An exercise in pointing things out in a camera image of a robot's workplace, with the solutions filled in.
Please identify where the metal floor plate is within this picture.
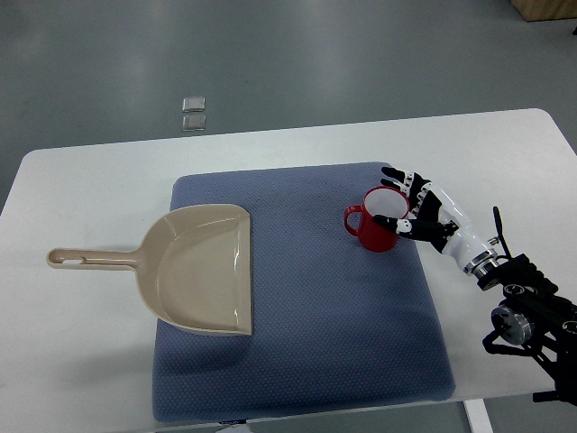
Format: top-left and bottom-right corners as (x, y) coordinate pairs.
(182, 96), (206, 113)
(181, 114), (206, 132)

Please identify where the beige plastic dustpan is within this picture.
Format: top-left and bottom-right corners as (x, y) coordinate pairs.
(46, 204), (253, 336)

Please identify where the white table leg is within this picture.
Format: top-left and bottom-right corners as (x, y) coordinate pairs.
(463, 399), (493, 433)

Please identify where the wooden box corner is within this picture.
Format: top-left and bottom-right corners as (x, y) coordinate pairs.
(510, 0), (576, 23)

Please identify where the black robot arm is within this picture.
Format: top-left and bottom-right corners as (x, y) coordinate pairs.
(473, 207), (576, 405)

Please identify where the upper metal floor plate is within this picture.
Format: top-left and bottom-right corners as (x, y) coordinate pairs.
(182, 96), (206, 113)

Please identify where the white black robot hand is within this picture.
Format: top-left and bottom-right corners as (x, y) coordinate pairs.
(373, 167), (499, 278)

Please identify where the red cup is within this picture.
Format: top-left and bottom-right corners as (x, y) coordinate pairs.
(343, 186), (409, 253)

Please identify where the lower metal floor plate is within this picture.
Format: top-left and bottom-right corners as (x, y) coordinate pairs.
(181, 114), (206, 132)

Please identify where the blue textured mat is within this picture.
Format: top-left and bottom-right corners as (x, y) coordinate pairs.
(152, 162), (455, 422)

